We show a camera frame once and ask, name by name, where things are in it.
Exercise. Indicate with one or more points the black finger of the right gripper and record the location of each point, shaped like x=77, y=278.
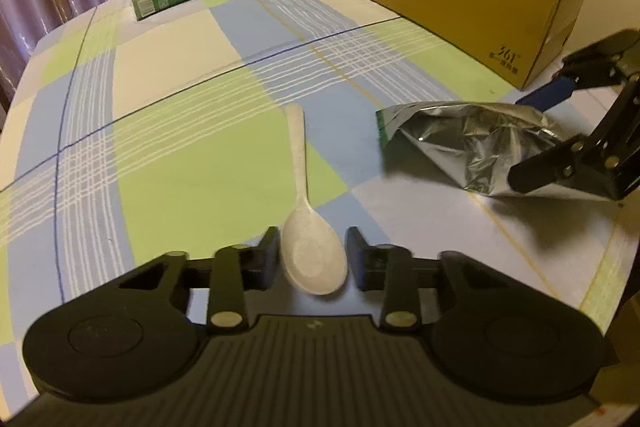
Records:
x=550, y=94
x=545, y=171

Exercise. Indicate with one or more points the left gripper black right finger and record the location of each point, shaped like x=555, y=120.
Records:
x=386, y=268

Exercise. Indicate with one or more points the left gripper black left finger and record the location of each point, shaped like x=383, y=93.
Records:
x=236, y=270

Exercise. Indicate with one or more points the white plastic spoon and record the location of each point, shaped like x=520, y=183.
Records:
x=313, y=256

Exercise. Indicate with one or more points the silver foil bag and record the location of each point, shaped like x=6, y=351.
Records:
x=475, y=144

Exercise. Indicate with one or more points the checked tablecloth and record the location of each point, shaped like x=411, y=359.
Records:
x=128, y=139

